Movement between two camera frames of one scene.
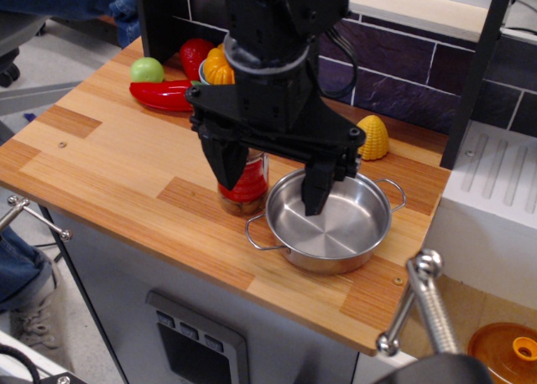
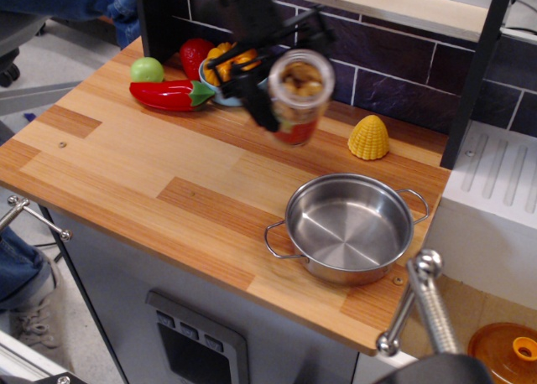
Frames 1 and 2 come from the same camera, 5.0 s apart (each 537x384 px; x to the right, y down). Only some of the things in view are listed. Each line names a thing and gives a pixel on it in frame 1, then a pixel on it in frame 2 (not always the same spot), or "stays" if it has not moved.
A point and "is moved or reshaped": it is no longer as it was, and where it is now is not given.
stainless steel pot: x=341 y=239 is moved or reshaped
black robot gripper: x=272 y=101 to x=250 y=14
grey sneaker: x=44 y=325 stays
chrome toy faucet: x=421 y=270 stays
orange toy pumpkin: x=216 y=68 stays
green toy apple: x=147 y=70 stays
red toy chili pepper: x=167 y=95 stays
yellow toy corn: x=377 y=142 stays
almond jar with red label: x=249 y=196 is moved or reshaped
